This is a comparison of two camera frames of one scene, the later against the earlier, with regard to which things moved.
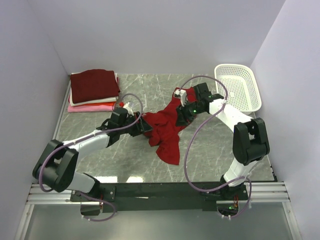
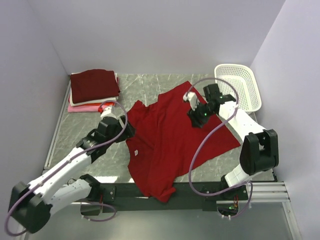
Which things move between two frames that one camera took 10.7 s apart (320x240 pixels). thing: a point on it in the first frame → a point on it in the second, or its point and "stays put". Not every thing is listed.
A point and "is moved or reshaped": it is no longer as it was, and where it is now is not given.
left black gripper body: x=139 y=124 → x=128 y=128
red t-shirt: x=165 y=134 is moved or reshaped
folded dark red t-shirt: x=93 y=84 stays put
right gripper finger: x=182 y=120 → x=197 y=121
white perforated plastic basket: x=243 y=93 stays put
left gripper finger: x=135 y=133 → x=130 y=131
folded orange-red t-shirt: x=113 y=103 stays put
